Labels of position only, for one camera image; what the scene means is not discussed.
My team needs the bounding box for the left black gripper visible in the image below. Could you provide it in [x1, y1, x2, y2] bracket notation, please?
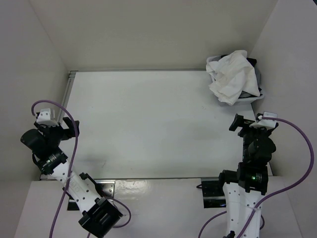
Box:
[34, 117, 79, 148]

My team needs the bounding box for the white pleated skirt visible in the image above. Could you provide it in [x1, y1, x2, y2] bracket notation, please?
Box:
[206, 50, 261, 106]

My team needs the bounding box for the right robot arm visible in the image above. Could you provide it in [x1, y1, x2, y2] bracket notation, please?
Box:
[217, 115, 278, 238]

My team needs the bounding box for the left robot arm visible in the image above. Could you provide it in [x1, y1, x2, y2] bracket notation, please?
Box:
[21, 113, 122, 238]

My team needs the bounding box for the black skirt in basket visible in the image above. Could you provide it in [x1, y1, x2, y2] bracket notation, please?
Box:
[244, 57, 263, 99]

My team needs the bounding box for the white plastic basket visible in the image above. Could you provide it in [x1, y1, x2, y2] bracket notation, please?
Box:
[206, 55, 264, 106]

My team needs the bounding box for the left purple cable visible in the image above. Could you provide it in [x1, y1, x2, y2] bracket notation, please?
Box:
[31, 100, 131, 238]

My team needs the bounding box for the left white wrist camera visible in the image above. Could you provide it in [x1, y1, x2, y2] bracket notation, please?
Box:
[36, 108, 59, 126]

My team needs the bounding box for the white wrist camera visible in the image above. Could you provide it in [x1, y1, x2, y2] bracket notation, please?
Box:
[250, 112, 278, 130]
[36, 108, 59, 126]

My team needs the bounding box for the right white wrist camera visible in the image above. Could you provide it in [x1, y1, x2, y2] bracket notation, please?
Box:
[250, 112, 278, 130]

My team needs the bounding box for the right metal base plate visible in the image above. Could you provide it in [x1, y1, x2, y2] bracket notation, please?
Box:
[196, 177, 226, 209]

